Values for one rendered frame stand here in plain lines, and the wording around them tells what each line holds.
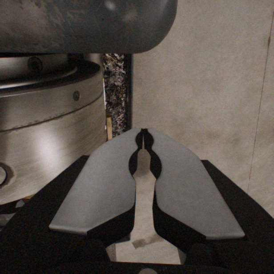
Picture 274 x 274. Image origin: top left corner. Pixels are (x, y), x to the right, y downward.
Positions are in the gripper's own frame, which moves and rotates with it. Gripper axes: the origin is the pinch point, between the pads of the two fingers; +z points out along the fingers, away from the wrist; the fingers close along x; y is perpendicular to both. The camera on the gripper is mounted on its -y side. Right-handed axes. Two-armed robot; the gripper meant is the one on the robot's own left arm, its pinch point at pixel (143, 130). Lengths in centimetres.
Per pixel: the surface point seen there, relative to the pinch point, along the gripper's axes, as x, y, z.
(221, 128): 89, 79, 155
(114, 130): -13, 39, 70
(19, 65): -14.0, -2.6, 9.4
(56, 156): -10.2, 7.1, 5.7
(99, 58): -12.0, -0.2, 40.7
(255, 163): 159, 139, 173
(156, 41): 0.9, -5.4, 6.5
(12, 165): -13.5, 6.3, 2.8
